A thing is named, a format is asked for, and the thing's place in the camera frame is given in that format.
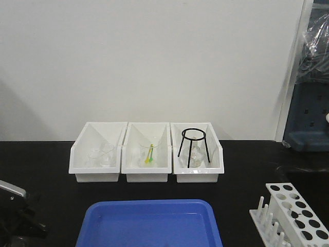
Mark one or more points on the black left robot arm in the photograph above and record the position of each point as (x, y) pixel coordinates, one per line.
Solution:
(17, 218)

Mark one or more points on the grey pegboard drying rack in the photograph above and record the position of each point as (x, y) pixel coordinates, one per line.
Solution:
(306, 128)

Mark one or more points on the white test tube rack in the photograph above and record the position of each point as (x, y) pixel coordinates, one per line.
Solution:
(288, 220)

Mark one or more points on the black metal tripod stand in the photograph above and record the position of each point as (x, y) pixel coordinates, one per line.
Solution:
(195, 134)

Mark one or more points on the beaker with green yellow sticks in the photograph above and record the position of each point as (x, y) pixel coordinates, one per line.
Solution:
(149, 154)

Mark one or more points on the middle white storage bin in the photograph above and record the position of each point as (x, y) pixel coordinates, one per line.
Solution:
(141, 131)

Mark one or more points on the white storage bin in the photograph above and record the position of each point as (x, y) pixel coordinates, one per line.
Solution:
(207, 172)
(92, 136)
(141, 131)

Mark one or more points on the right white storage bin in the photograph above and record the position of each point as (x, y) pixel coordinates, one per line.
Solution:
(207, 172)

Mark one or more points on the glass flask under tripod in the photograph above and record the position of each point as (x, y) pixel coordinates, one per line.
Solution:
(191, 155)

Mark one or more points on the glassware in left bin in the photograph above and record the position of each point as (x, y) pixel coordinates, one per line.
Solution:
(102, 156)

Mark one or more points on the left white storage bin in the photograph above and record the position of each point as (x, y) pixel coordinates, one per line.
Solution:
(92, 136)

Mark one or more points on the blue plastic tray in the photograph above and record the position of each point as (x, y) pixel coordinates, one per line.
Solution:
(177, 222)

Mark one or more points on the black sink basin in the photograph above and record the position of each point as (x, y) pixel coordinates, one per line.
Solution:
(311, 183)

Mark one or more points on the clear plastic bag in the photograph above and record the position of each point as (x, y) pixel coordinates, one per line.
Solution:
(313, 66)

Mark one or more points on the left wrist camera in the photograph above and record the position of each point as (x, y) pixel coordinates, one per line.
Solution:
(11, 191)

